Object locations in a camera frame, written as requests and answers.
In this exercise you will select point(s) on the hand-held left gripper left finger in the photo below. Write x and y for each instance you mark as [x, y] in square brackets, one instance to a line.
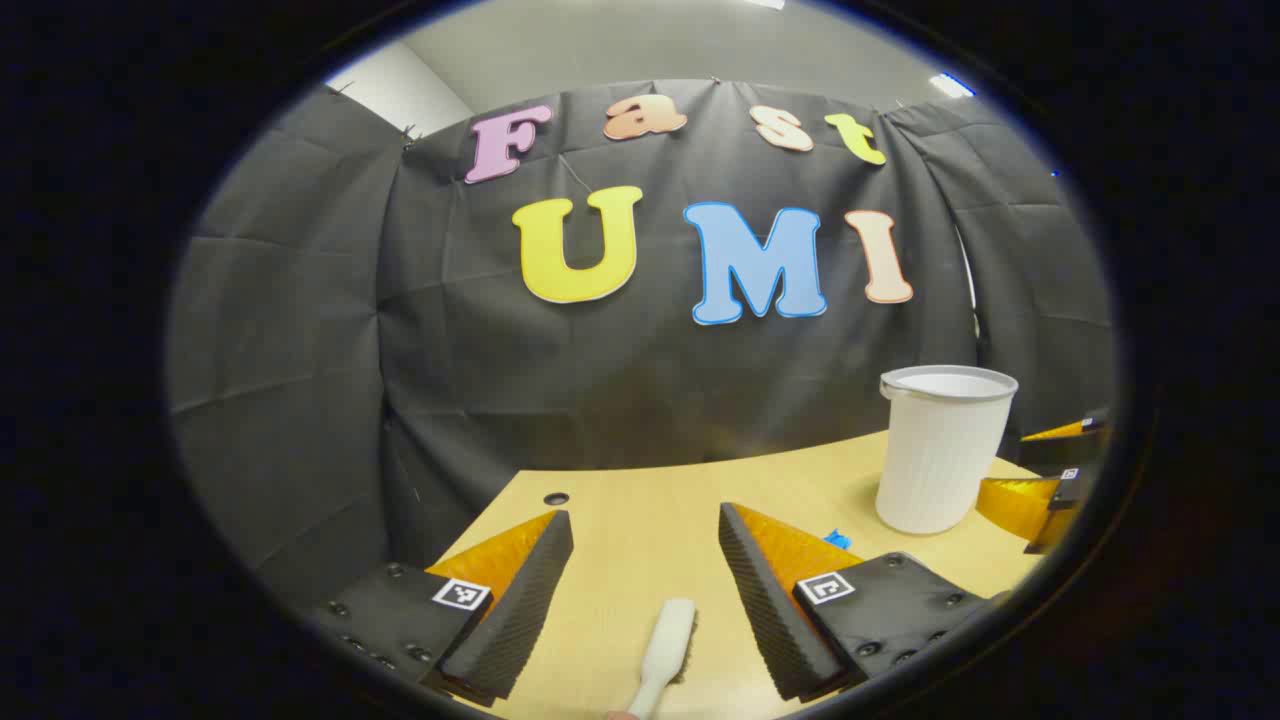
[520, 610]

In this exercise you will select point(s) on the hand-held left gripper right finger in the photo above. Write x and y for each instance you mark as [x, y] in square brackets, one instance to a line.
[770, 610]

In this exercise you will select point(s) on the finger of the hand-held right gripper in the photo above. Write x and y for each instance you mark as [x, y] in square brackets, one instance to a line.
[1020, 505]
[1060, 450]

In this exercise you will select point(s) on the white garbage bin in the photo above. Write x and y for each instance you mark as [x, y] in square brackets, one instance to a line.
[940, 460]

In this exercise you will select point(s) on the blue paper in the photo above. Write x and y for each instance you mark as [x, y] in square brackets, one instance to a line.
[838, 540]

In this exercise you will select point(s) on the small white broom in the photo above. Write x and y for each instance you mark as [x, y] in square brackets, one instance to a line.
[668, 645]

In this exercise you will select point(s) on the wooden desktop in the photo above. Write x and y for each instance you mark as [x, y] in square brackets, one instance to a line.
[640, 540]

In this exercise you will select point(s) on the black backdrop cloth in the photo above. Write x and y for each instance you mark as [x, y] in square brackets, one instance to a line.
[500, 380]

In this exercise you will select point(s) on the ceiling light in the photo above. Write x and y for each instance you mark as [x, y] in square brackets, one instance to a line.
[950, 85]

